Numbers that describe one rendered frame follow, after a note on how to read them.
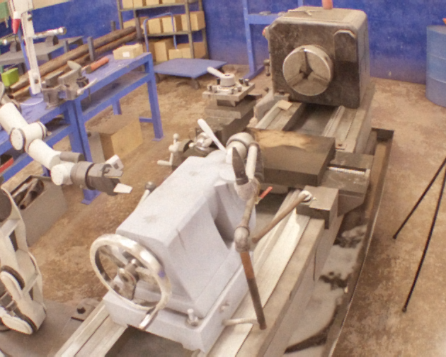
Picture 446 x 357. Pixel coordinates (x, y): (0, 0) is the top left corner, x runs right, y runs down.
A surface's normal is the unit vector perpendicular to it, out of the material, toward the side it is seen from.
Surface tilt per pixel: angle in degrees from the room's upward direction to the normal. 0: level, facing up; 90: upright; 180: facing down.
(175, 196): 0
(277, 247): 0
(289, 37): 90
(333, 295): 0
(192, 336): 90
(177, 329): 90
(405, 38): 90
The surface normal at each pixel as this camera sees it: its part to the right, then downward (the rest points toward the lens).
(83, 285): -0.10, -0.86
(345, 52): -0.42, 0.50
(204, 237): 0.85, -0.08
